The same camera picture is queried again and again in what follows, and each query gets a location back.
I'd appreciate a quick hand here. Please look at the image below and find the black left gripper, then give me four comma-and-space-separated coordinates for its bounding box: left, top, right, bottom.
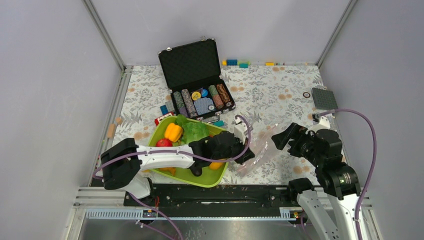
212, 134, 255, 165

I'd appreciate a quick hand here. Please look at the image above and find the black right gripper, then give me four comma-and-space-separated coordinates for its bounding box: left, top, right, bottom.
270, 121, 324, 166

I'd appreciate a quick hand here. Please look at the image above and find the yellow orange mango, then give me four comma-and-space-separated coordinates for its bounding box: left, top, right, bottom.
208, 161, 226, 170

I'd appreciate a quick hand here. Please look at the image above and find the clear pink zip top bag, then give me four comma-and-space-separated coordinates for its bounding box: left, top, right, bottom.
236, 123, 290, 178

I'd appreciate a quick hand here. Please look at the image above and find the yellow bell pepper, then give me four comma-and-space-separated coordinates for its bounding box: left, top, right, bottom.
164, 123, 183, 143

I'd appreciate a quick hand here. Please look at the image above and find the red tomato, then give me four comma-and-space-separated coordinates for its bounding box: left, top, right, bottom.
155, 138, 173, 147

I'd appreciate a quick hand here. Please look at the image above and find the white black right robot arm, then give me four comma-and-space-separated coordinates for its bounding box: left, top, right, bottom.
271, 116, 367, 240

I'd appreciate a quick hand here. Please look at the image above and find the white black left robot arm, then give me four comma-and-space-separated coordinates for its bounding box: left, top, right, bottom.
93, 115, 254, 206

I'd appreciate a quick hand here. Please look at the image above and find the teal block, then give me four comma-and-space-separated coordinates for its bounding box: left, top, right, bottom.
213, 120, 225, 127

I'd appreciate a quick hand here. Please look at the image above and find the green plastic tray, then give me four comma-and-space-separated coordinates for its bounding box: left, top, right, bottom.
147, 115, 229, 188

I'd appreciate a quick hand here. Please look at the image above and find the green napa cabbage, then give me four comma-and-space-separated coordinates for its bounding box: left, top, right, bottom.
175, 114, 210, 144

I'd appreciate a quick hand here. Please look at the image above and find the purple eggplant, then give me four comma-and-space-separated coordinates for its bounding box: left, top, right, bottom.
189, 165, 203, 177

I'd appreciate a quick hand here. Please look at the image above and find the floral tablecloth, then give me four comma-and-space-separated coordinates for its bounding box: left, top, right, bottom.
113, 65, 324, 185

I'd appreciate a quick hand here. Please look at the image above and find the dark grey building baseplate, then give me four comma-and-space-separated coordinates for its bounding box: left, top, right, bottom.
311, 87, 338, 110

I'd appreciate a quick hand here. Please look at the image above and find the orange fried chicken piece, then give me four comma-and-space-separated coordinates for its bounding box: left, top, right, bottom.
159, 167, 177, 176

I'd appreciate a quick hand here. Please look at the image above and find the blue toy brick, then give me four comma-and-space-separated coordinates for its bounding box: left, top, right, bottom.
159, 105, 169, 115

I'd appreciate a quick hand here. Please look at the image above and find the red white toy piece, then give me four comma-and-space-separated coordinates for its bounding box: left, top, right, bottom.
154, 112, 174, 126

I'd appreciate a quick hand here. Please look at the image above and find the black poker chip case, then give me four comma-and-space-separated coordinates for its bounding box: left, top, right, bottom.
157, 38, 236, 120

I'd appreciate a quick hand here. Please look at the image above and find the blue yellow brick row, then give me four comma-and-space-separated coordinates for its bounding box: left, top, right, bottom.
221, 59, 251, 69

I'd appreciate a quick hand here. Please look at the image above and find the wooden block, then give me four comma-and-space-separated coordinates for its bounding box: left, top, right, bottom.
106, 123, 117, 139

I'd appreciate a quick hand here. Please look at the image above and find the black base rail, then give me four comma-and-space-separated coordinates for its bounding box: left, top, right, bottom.
142, 183, 303, 219

